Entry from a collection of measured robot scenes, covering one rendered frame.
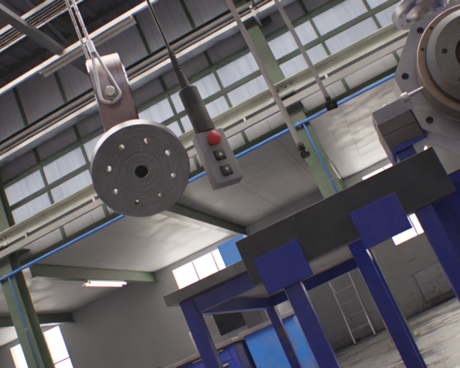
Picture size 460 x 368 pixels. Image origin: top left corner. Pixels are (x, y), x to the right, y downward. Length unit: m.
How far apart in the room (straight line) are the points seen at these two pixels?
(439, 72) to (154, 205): 1.04
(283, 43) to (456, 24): 7.48
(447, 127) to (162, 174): 1.09
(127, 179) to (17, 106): 9.74
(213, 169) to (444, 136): 0.97
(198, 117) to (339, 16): 8.12
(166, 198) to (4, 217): 9.05
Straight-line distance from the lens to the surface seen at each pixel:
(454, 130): 2.06
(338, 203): 1.74
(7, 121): 11.00
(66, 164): 10.22
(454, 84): 1.94
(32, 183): 10.52
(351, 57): 8.47
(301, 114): 8.21
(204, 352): 2.21
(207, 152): 1.31
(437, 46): 1.98
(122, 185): 1.24
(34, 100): 10.78
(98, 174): 1.23
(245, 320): 12.22
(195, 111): 1.35
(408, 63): 2.12
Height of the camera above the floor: 0.55
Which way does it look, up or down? 16 degrees up
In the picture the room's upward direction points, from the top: 24 degrees counter-clockwise
